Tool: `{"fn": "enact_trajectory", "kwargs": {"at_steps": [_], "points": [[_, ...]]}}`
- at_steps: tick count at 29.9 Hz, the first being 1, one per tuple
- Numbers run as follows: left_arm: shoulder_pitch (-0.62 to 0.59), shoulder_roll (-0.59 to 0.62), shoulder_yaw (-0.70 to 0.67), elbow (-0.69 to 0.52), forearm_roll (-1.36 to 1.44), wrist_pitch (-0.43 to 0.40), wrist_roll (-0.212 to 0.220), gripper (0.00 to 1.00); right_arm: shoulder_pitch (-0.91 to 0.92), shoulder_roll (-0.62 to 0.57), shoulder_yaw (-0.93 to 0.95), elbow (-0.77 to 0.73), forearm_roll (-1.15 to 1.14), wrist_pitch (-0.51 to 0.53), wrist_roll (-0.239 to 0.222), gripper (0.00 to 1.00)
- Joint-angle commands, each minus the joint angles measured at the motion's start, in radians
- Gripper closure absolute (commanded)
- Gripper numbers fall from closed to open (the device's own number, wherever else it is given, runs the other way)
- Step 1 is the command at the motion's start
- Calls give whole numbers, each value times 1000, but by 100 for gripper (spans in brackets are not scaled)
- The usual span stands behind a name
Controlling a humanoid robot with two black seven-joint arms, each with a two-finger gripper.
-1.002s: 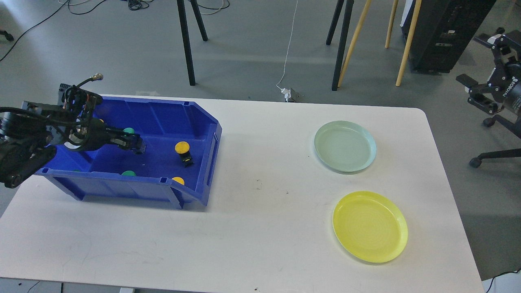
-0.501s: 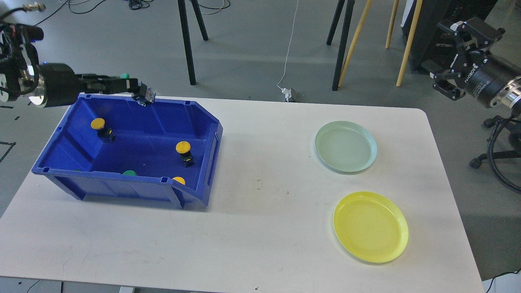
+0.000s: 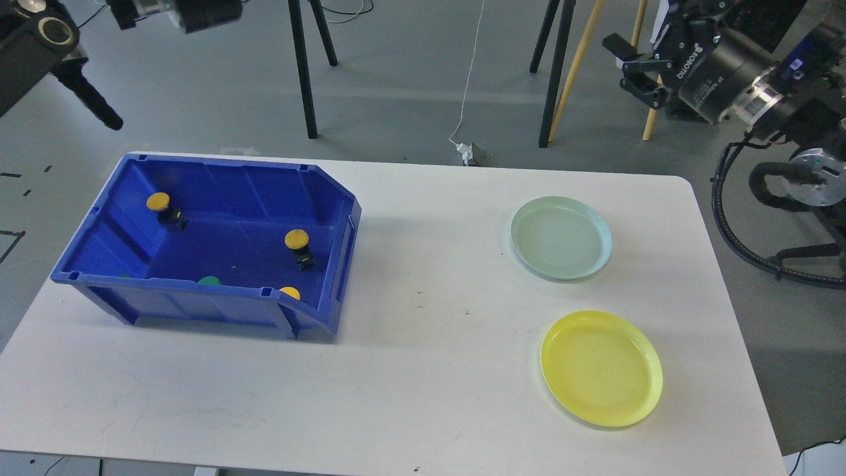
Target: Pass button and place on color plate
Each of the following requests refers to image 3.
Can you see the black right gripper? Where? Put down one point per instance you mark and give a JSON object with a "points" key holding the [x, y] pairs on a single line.
{"points": [[703, 60]]}

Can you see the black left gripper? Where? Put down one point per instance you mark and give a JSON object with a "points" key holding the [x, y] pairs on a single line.
{"points": [[40, 38]]}

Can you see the yellow push button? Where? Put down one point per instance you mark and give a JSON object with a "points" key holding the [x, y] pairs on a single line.
{"points": [[167, 215], [291, 291], [297, 241]]}

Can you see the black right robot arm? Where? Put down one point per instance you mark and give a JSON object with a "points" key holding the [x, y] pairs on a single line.
{"points": [[801, 99]]}

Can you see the light green plate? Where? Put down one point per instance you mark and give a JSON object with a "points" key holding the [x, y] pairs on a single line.
{"points": [[561, 239]]}

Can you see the green push button front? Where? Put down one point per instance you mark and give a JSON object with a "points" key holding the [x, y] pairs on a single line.
{"points": [[210, 280]]}

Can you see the yellow plate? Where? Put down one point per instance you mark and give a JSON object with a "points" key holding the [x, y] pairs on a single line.
{"points": [[601, 368]]}

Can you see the yellow push button front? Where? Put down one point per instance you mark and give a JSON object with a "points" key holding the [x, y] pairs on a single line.
{"points": [[291, 291]]}

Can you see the wooden stand legs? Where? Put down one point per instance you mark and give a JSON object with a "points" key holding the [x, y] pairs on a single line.
{"points": [[577, 51]]}

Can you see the black tripod legs right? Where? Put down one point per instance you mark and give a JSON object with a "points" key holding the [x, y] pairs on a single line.
{"points": [[562, 11]]}

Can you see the black tripod legs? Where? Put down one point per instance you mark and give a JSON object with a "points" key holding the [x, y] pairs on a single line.
{"points": [[562, 11], [301, 57]]}

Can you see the blue plastic storage bin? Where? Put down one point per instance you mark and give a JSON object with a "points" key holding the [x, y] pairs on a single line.
{"points": [[237, 213]]}

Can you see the black tripod legs left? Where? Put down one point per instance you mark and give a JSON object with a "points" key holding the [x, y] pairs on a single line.
{"points": [[301, 57]]}

